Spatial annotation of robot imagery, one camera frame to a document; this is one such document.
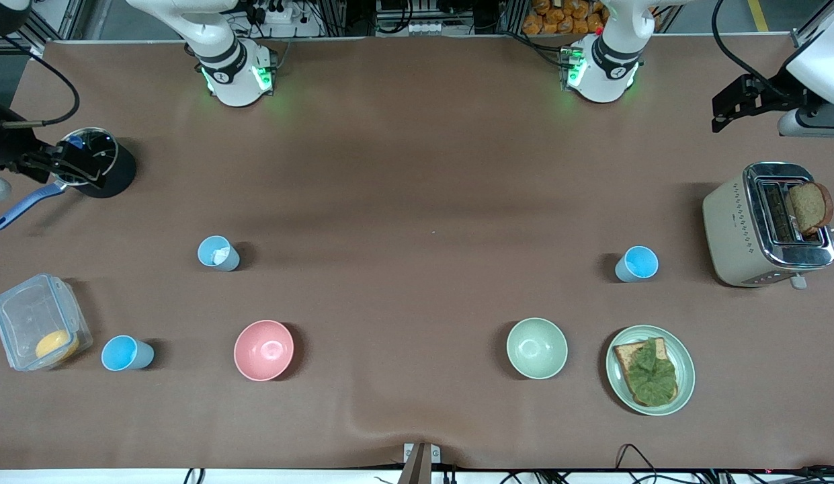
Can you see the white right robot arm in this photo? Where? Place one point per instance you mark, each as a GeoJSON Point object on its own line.
{"type": "Point", "coordinates": [235, 74]}

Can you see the toast slice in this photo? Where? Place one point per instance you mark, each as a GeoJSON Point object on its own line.
{"type": "Point", "coordinates": [621, 351]}

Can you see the white socket strip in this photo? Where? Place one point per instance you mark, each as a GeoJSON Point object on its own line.
{"type": "Point", "coordinates": [427, 29]}

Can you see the pale blue plastic cup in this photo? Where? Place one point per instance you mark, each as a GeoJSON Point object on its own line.
{"type": "Point", "coordinates": [218, 254]}

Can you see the aluminium frame profile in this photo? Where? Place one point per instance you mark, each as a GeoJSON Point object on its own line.
{"type": "Point", "coordinates": [50, 27]}
{"type": "Point", "coordinates": [816, 17]}

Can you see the bright blue plastic cup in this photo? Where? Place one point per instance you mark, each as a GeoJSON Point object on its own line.
{"type": "Point", "coordinates": [124, 353]}
{"type": "Point", "coordinates": [638, 263]}

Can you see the clear plastic food container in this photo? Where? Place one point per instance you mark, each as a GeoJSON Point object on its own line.
{"type": "Point", "coordinates": [27, 316]}

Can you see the metal camera bracket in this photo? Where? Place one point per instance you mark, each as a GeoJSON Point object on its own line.
{"type": "Point", "coordinates": [420, 464]}

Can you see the orange round food piece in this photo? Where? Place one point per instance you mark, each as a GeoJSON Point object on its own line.
{"type": "Point", "coordinates": [55, 344]}

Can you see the green lettuce leaf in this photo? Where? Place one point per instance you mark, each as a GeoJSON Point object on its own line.
{"type": "Point", "coordinates": [652, 376]}

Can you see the pale green bowl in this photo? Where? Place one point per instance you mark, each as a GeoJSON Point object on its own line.
{"type": "Point", "coordinates": [536, 348]}

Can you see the white power strip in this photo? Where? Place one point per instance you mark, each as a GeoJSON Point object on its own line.
{"type": "Point", "coordinates": [279, 13]}

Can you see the glass lid with blue knob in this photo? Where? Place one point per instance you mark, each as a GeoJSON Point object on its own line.
{"type": "Point", "coordinates": [97, 141]}

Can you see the bag of orange buns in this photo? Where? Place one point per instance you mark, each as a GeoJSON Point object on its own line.
{"type": "Point", "coordinates": [558, 20]}

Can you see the brown bread slice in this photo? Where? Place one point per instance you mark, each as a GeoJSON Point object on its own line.
{"type": "Point", "coordinates": [808, 205]}

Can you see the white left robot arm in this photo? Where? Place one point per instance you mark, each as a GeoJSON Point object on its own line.
{"type": "Point", "coordinates": [605, 74]}

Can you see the pink bowl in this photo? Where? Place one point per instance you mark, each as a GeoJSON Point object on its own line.
{"type": "Point", "coordinates": [263, 349]}

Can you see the beige and chrome toaster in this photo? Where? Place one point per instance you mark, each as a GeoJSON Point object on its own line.
{"type": "Point", "coordinates": [732, 235]}

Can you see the pale green plate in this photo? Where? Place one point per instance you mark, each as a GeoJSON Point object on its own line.
{"type": "Point", "coordinates": [685, 370]}

